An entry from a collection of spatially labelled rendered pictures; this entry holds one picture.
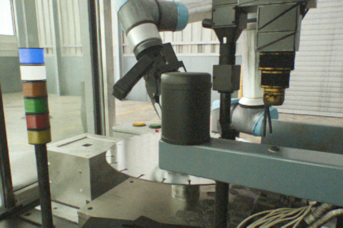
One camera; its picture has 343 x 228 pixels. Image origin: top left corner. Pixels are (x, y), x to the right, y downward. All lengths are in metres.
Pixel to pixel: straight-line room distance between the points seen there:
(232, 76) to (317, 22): 5.91
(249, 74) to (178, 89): 0.77
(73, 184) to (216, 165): 0.54
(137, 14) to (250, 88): 0.53
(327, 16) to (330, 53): 0.68
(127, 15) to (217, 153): 0.46
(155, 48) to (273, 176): 0.45
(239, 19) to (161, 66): 0.19
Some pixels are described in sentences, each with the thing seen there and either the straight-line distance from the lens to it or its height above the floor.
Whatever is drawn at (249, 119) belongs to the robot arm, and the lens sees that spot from 1.08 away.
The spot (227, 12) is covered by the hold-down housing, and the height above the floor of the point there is 1.22.
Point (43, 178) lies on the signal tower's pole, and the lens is 0.67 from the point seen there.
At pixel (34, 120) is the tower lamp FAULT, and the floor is 1.02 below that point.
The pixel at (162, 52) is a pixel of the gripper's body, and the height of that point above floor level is 1.15.
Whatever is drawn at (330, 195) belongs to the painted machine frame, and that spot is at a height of 1.02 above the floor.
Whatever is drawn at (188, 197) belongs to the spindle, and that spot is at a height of 0.86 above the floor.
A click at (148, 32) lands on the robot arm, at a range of 0.67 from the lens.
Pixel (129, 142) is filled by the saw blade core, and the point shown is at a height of 0.95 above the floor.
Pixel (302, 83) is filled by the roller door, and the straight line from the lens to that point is 6.44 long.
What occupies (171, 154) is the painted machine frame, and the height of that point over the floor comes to 1.03.
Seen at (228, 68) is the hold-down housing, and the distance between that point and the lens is 0.55.
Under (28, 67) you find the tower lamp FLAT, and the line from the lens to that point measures 0.62.
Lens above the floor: 1.14
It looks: 12 degrees down
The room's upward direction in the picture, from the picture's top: straight up
